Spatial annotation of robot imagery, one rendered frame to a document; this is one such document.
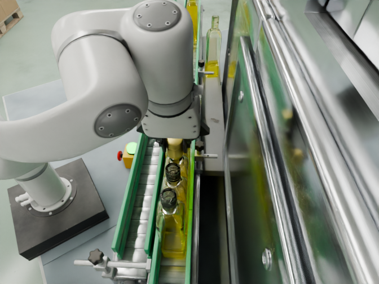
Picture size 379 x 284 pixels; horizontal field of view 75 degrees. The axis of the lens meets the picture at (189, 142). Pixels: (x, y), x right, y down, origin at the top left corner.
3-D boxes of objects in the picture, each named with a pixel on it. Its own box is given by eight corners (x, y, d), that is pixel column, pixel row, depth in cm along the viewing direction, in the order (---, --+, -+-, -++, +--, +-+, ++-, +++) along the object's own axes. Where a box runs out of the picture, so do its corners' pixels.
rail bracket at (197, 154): (215, 176, 78) (219, 149, 68) (194, 176, 78) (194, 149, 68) (215, 166, 80) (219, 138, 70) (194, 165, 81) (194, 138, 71)
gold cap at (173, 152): (183, 159, 52) (182, 146, 48) (166, 159, 52) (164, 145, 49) (184, 147, 54) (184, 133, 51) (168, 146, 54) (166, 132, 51)
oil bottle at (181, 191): (186, 235, 65) (186, 194, 49) (166, 234, 65) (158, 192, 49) (188, 215, 69) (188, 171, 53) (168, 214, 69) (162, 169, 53)
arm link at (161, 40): (48, 73, 21) (32, 9, 25) (93, 133, 30) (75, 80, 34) (206, 22, 24) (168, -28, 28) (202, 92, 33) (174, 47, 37)
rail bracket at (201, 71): (212, 91, 108) (215, 63, 98) (197, 91, 108) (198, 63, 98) (212, 85, 111) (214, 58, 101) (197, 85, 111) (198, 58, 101)
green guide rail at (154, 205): (151, 261, 60) (148, 249, 54) (148, 260, 60) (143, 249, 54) (187, 3, 177) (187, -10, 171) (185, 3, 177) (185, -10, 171)
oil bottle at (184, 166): (188, 214, 69) (188, 170, 53) (168, 214, 69) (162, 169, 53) (189, 197, 72) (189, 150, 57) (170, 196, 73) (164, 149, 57)
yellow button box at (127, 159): (143, 169, 95) (140, 158, 89) (124, 169, 95) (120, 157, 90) (146, 155, 100) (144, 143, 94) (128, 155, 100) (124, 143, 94)
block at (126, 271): (149, 288, 62) (146, 282, 57) (113, 287, 63) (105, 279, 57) (151, 273, 65) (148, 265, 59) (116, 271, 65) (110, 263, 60)
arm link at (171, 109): (203, 63, 36) (203, 76, 38) (143, 61, 36) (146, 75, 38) (202, 105, 32) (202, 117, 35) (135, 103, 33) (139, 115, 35)
